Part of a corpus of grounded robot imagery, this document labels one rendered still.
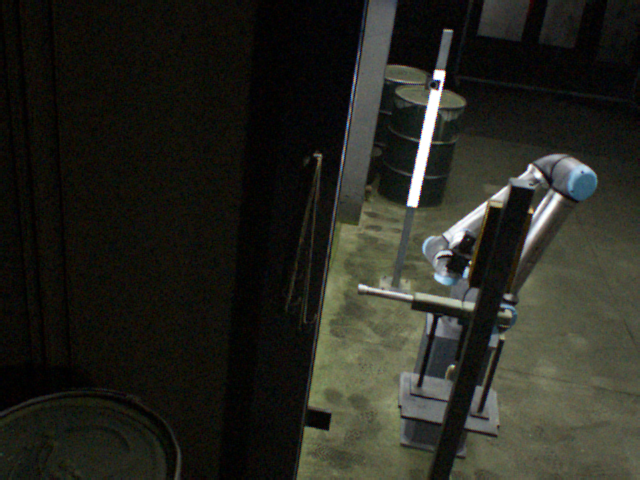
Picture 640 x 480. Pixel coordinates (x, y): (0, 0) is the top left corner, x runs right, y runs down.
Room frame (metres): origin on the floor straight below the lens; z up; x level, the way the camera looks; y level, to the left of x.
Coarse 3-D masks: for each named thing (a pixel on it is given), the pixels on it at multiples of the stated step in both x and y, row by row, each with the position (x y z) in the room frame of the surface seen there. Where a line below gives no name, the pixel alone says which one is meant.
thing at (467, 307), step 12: (360, 288) 1.82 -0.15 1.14; (372, 288) 1.83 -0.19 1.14; (396, 300) 1.81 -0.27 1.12; (408, 300) 1.81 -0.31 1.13; (420, 300) 1.80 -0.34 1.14; (432, 300) 1.80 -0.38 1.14; (444, 300) 1.81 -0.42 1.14; (456, 300) 1.82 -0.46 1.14; (432, 312) 1.79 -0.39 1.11; (444, 312) 1.79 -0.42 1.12; (456, 312) 1.78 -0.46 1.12; (468, 312) 1.78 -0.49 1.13; (504, 312) 1.79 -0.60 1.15; (468, 324) 1.79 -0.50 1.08; (504, 324) 1.77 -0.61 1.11; (456, 360) 1.79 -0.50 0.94
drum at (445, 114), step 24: (456, 96) 5.45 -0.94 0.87; (408, 120) 5.07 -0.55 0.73; (456, 120) 5.12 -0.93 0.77; (408, 144) 5.05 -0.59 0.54; (432, 144) 5.02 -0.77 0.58; (384, 168) 5.21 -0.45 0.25; (408, 168) 5.04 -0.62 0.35; (432, 168) 5.04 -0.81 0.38; (384, 192) 5.15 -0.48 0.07; (408, 192) 5.03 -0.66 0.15; (432, 192) 5.06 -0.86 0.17
